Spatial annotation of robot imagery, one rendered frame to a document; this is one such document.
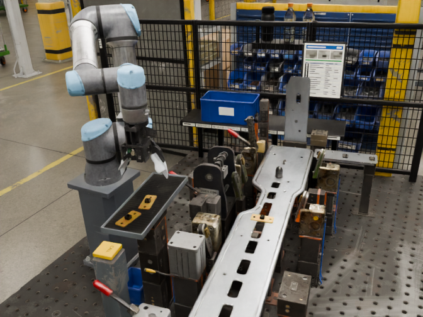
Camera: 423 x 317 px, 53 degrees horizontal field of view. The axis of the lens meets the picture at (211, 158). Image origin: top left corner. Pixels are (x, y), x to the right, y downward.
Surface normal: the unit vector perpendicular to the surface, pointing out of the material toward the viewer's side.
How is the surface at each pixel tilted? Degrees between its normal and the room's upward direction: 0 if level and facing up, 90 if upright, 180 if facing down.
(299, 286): 0
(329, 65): 90
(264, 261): 0
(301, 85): 90
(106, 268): 90
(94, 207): 90
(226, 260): 0
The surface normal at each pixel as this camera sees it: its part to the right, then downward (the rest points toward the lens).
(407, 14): -0.30, 0.43
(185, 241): -0.04, -0.90
